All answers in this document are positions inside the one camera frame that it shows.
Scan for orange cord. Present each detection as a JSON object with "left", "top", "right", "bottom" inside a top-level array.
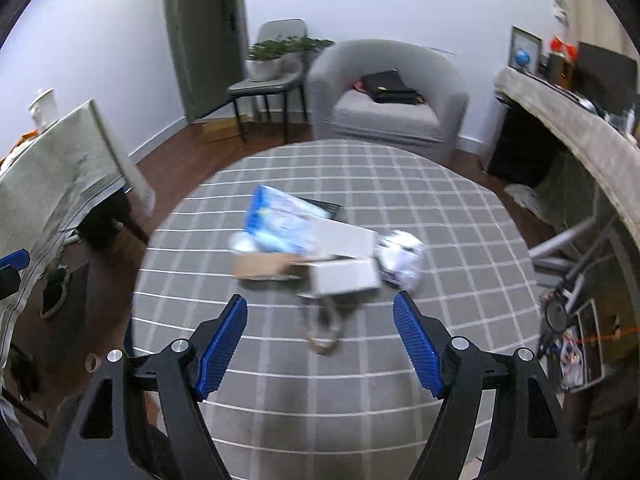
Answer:
[{"left": 565, "top": 327, "right": 640, "bottom": 348}]

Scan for dark slippers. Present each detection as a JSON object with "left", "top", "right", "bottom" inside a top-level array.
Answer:
[{"left": 40, "top": 267, "right": 71, "bottom": 318}]

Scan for brown string loop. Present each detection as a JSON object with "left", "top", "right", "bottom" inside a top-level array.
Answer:
[{"left": 297, "top": 295, "right": 348, "bottom": 356}]

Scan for potted green plant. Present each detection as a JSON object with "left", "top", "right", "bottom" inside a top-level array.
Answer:
[{"left": 246, "top": 35, "right": 335, "bottom": 82}]

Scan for blue white plastic packet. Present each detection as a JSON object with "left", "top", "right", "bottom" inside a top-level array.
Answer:
[{"left": 243, "top": 185, "right": 333, "bottom": 256}]

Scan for dark brown box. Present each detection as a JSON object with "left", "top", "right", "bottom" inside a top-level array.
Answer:
[{"left": 547, "top": 54, "right": 576, "bottom": 86}]

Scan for white floor cloth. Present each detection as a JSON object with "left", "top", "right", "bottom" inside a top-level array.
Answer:
[{"left": 504, "top": 183, "right": 546, "bottom": 221}]

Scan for picture frame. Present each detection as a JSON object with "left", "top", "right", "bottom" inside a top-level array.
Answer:
[{"left": 509, "top": 26, "right": 543, "bottom": 73}]

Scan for white ceramic jar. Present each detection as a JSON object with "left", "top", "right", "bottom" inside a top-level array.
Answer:
[{"left": 28, "top": 88, "right": 56, "bottom": 128}]

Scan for grey dining chair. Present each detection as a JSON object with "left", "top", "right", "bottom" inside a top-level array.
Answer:
[{"left": 227, "top": 19, "right": 308, "bottom": 143}]

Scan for grey green door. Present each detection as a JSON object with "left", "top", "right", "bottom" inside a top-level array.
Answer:
[{"left": 161, "top": 0, "right": 251, "bottom": 123}]

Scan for printed picture board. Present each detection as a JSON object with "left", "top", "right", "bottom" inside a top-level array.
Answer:
[{"left": 557, "top": 300, "right": 606, "bottom": 393}]

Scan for small white box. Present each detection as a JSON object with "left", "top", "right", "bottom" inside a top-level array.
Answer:
[{"left": 307, "top": 258, "right": 382, "bottom": 296}]

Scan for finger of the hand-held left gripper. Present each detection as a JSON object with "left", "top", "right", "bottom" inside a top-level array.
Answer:
[{"left": 0, "top": 249, "right": 30, "bottom": 302}]

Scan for beige cloth covered desk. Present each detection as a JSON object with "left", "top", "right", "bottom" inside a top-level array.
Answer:
[{"left": 495, "top": 67, "right": 640, "bottom": 246}]

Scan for white plastic bag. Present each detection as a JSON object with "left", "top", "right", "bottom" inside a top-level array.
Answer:
[{"left": 375, "top": 229, "right": 427, "bottom": 292}]

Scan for long white box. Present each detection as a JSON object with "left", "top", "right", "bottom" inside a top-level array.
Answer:
[{"left": 310, "top": 217, "right": 381, "bottom": 258}]

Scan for white paper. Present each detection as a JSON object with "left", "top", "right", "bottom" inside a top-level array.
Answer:
[{"left": 230, "top": 232, "right": 256, "bottom": 256}]

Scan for black monitor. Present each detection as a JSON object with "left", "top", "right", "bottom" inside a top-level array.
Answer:
[{"left": 577, "top": 41, "right": 640, "bottom": 111}]

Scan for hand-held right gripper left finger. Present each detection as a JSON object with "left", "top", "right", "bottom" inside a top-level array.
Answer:
[{"left": 40, "top": 294, "right": 249, "bottom": 480}]

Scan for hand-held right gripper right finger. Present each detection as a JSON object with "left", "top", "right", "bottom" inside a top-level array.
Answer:
[{"left": 392, "top": 290, "right": 583, "bottom": 480}]

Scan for grey metal frame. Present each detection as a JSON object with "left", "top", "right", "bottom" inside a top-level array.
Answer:
[{"left": 529, "top": 187, "right": 623, "bottom": 311}]

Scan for flat cardboard box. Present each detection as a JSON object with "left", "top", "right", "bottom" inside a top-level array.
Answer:
[{"left": 200, "top": 119, "right": 251, "bottom": 145}]

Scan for brown cardboard piece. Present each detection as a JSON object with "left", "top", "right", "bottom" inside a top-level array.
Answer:
[{"left": 233, "top": 251, "right": 321, "bottom": 282}]

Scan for beige cloth covered table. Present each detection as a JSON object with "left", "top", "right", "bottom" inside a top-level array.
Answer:
[{"left": 0, "top": 99, "right": 156, "bottom": 341}]

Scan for black cabinet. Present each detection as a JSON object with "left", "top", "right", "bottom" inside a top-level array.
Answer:
[{"left": 487, "top": 95, "right": 566, "bottom": 186}]

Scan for grey armchair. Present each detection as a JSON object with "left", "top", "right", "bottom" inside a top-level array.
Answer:
[{"left": 306, "top": 39, "right": 470, "bottom": 163}]

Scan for grey checked tablecloth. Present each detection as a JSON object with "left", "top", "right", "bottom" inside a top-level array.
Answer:
[{"left": 131, "top": 139, "right": 546, "bottom": 480}]

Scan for black bag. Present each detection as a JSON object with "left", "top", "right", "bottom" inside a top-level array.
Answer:
[{"left": 361, "top": 70, "right": 420, "bottom": 106}]

